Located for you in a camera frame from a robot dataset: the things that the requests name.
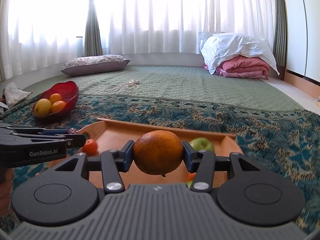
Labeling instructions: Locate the large orange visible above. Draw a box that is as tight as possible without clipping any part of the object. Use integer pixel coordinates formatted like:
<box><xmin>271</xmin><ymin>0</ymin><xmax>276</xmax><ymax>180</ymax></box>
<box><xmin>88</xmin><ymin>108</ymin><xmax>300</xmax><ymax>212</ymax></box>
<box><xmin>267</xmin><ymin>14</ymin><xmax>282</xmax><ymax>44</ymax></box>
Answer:
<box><xmin>133</xmin><ymin>130</ymin><xmax>184</xmax><ymax>175</ymax></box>

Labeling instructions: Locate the white sheer curtain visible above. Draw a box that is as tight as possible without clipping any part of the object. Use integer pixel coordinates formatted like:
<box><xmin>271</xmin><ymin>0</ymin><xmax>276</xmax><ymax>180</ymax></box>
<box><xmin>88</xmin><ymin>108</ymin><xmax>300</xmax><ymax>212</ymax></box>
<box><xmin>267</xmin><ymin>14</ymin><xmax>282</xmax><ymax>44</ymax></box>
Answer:
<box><xmin>0</xmin><ymin>0</ymin><xmax>283</xmax><ymax>80</ymax></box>

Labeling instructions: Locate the white cloth on blanket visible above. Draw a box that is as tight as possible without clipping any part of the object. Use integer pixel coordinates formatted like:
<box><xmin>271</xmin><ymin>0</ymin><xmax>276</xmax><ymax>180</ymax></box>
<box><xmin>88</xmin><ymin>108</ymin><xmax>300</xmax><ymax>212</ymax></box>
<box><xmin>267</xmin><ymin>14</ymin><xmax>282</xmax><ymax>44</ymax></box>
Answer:
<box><xmin>199</xmin><ymin>32</ymin><xmax>280</xmax><ymax>75</ymax></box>

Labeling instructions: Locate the wooden tray with handles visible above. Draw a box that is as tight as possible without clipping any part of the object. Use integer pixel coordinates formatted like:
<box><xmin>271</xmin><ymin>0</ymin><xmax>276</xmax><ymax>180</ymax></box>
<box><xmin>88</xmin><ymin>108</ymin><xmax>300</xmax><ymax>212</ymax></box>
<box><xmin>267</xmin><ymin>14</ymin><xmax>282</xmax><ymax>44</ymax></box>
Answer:
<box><xmin>49</xmin><ymin>117</ymin><xmax>244</xmax><ymax>189</ymax></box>

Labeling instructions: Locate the red glass bowl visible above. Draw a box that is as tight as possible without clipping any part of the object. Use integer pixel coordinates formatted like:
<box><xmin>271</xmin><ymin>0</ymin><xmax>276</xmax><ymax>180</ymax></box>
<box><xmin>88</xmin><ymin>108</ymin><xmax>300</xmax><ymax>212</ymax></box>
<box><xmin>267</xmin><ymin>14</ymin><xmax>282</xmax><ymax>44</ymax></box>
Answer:
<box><xmin>32</xmin><ymin>81</ymin><xmax>79</xmax><ymax>119</ymax></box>

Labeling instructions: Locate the small mandarin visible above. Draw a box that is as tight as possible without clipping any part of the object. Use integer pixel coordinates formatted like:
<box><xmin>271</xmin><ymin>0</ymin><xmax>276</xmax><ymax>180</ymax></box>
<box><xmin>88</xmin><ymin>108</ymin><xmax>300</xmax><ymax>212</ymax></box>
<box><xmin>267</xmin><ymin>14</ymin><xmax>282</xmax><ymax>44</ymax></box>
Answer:
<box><xmin>82</xmin><ymin>139</ymin><xmax>98</xmax><ymax>155</ymax></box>

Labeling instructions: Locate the white cable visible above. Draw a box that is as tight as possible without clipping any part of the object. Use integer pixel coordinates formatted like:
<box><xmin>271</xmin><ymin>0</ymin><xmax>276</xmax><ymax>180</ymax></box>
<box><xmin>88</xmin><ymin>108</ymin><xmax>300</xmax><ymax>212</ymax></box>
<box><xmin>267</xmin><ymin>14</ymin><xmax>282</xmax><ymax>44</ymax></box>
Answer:
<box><xmin>104</xmin><ymin>79</ymin><xmax>140</xmax><ymax>92</ymax></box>

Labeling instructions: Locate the floral pillow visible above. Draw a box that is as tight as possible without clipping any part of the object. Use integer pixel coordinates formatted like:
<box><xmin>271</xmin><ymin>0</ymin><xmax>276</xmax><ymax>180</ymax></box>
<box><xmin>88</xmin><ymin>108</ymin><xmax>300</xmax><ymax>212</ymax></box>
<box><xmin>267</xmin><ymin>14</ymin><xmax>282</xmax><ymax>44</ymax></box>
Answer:
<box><xmin>59</xmin><ymin>54</ymin><xmax>131</xmax><ymax>77</ymax></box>

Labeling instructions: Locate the blue paisley blanket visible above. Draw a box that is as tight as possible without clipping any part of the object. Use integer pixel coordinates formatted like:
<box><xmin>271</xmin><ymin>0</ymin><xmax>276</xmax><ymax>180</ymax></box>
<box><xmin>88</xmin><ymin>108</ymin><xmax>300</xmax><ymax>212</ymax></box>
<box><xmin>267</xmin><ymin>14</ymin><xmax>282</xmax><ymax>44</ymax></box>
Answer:
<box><xmin>0</xmin><ymin>94</ymin><xmax>320</xmax><ymax>235</ymax></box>

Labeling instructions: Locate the folded pink quilt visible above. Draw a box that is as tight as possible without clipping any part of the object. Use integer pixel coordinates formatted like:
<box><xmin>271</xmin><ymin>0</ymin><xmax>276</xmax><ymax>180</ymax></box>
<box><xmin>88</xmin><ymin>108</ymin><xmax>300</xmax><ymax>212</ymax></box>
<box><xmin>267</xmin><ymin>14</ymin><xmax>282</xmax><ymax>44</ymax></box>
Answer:
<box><xmin>203</xmin><ymin>56</ymin><xmax>271</xmax><ymax>79</ymax></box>

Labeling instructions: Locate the white plastic bag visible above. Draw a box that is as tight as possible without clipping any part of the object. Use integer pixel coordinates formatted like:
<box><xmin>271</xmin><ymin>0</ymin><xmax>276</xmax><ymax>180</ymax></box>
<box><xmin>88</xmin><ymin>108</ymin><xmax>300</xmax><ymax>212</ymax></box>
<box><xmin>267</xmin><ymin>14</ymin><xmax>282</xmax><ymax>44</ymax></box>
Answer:
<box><xmin>4</xmin><ymin>82</ymin><xmax>33</xmax><ymax>105</ymax></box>

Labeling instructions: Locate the person's left hand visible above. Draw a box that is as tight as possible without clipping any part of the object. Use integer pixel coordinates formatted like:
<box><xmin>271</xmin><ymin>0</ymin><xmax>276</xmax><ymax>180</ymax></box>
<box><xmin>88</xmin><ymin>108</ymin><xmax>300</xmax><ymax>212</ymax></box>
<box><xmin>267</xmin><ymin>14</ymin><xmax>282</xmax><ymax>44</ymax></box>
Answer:
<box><xmin>0</xmin><ymin>168</ymin><xmax>13</xmax><ymax>215</ymax></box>

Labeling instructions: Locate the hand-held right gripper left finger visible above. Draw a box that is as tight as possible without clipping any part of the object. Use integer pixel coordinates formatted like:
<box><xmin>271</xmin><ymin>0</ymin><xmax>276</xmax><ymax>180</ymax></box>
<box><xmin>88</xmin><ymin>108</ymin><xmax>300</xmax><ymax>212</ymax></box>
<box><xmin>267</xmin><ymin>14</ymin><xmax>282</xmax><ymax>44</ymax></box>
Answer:
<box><xmin>52</xmin><ymin>140</ymin><xmax>135</xmax><ymax>194</ymax></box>

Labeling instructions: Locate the orange mandarin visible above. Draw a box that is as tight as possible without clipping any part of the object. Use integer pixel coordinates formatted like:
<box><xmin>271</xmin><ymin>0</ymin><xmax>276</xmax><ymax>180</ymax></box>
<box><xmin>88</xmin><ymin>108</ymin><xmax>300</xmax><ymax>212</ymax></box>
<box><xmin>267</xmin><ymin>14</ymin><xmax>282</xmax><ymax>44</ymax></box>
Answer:
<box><xmin>51</xmin><ymin>101</ymin><xmax>67</xmax><ymax>114</ymax></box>
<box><xmin>49</xmin><ymin>93</ymin><xmax>62</xmax><ymax>105</ymax></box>

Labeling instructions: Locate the green apple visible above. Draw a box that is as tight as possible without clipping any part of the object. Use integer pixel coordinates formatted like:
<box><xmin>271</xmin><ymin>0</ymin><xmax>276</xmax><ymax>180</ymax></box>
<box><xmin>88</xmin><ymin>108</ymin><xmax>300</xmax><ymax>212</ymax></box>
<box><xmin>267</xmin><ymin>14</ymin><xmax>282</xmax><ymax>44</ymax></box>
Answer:
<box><xmin>189</xmin><ymin>137</ymin><xmax>215</xmax><ymax>153</ymax></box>

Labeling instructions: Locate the grey-green drape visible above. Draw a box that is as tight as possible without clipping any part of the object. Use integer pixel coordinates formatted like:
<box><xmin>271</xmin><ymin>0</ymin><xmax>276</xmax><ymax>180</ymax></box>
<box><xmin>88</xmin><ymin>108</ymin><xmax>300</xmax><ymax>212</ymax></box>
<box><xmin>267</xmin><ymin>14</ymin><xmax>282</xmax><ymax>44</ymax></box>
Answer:
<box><xmin>83</xmin><ymin>0</ymin><xmax>102</xmax><ymax>57</ymax></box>
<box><xmin>274</xmin><ymin>0</ymin><xmax>288</xmax><ymax>67</ymax></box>

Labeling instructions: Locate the yellow lemon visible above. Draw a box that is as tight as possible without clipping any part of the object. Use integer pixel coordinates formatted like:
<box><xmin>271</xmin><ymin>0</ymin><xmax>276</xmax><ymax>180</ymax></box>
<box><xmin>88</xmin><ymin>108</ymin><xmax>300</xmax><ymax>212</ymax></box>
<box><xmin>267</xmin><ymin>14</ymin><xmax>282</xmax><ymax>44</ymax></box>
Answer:
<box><xmin>33</xmin><ymin>98</ymin><xmax>52</xmax><ymax>118</ymax></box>

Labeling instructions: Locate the white wardrobe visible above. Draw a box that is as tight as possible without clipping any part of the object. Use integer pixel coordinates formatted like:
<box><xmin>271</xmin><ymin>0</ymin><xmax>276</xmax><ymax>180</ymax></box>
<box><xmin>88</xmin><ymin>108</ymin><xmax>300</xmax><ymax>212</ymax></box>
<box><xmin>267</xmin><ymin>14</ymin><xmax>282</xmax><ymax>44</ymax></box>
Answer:
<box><xmin>280</xmin><ymin>0</ymin><xmax>320</xmax><ymax>98</ymax></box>

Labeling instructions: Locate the green quilted bedspread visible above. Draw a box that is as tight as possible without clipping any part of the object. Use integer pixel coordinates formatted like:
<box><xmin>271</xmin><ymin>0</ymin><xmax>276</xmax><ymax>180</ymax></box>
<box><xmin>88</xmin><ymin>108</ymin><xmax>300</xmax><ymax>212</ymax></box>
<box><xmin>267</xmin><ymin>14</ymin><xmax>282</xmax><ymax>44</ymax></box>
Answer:
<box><xmin>22</xmin><ymin>65</ymin><xmax>308</xmax><ymax>113</ymax></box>

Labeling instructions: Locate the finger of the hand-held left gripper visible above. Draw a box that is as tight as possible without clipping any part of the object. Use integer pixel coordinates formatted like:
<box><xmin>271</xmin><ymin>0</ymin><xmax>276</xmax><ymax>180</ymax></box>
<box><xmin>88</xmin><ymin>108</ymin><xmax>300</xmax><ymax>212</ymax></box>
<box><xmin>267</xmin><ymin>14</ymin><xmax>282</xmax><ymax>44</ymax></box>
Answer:
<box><xmin>15</xmin><ymin>134</ymin><xmax>86</xmax><ymax>148</ymax></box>
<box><xmin>10</xmin><ymin>127</ymin><xmax>77</xmax><ymax>136</ymax></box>

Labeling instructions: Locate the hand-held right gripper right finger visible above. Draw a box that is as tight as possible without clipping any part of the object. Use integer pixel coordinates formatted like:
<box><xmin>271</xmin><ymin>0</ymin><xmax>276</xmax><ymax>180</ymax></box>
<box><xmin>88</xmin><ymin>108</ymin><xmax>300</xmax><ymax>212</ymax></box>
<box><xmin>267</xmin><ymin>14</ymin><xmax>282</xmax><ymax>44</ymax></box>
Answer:
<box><xmin>182</xmin><ymin>141</ymin><xmax>254</xmax><ymax>193</ymax></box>

